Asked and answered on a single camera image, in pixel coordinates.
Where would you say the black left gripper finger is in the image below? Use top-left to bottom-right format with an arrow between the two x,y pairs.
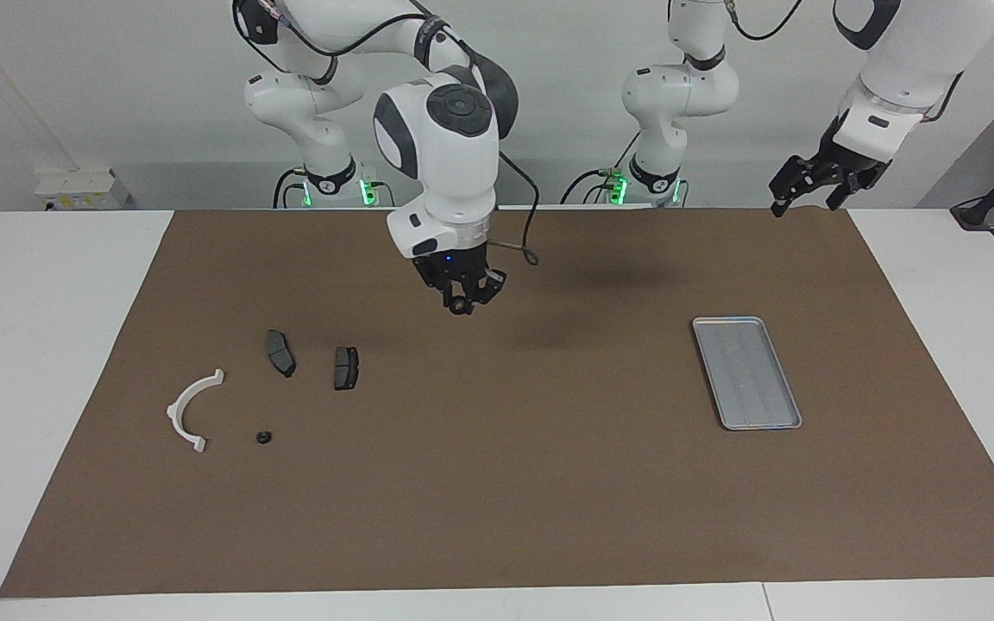
768,156 -> 818,219
824,163 -> 887,213

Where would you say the silver metal tray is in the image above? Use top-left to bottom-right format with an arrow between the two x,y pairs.
692,317 -> 803,431

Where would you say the dark rectangular brake pad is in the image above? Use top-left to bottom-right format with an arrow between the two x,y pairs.
333,346 -> 361,392

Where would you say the dark curved brake pad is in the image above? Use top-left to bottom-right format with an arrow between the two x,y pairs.
264,329 -> 297,379

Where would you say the brown table mat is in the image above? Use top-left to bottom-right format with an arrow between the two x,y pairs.
0,207 -> 994,599

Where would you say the white curved plastic part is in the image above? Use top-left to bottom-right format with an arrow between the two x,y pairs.
167,368 -> 226,455

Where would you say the white socket box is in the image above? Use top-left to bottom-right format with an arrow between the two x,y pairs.
35,168 -> 131,211

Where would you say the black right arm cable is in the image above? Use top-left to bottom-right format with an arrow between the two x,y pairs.
238,0 -> 543,267

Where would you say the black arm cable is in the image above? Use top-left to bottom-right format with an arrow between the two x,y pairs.
238,0 -> 543,267
726,0 -> 966,123

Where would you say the black left base cable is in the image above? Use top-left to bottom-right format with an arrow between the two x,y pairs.
560,129 -> 643,206

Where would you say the black base cable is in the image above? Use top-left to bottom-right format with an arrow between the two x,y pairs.
272,168 -> 310,209
560,129 -> 643,206

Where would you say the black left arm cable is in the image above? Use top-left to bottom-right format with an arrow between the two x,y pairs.
726,0 -> 966,123

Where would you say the black right base cable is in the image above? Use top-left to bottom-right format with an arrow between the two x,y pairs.
272,168 -> 310,209

